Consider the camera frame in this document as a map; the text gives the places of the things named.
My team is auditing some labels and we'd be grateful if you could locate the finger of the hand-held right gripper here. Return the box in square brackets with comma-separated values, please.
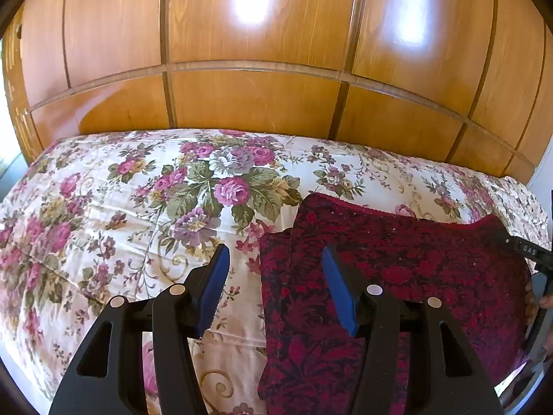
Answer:
[495, 225, 518, 251]

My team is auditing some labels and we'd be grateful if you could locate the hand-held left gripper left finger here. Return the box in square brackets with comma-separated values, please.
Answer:
[49, 243, 231, 415]

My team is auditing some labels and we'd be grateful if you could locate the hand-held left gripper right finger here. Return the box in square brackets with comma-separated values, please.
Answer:
[322, 244, 504, 415]

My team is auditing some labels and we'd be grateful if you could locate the red floral long-sleeved top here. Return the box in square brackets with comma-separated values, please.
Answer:
[258, 193, 535, 415]

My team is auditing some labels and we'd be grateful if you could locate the floral bedspread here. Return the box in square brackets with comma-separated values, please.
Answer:
[0, 129, 553, 415]

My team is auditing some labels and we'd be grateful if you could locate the wooden wardrobe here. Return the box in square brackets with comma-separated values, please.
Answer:
[0, 0, 553, 184]

